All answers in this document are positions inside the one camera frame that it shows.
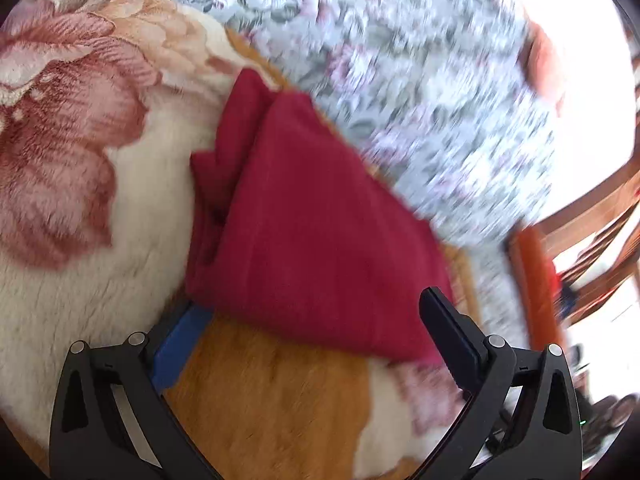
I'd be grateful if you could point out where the dark red sweater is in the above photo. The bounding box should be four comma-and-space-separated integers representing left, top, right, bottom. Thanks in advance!
186, 70, 451, 365

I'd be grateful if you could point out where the orange velvet cushion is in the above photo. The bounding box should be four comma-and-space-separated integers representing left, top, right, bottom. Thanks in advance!
506, 21, 565, 350

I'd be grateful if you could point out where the wooden chair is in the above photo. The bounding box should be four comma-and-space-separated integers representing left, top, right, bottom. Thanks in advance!
537, 156, 640, 331

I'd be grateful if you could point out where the plush floral orange blanket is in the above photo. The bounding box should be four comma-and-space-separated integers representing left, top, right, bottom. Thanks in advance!
0, 0, 484, 480

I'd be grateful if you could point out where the grey floral quilt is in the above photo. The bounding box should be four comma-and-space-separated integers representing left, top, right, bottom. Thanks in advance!
175, 0, 555, 346

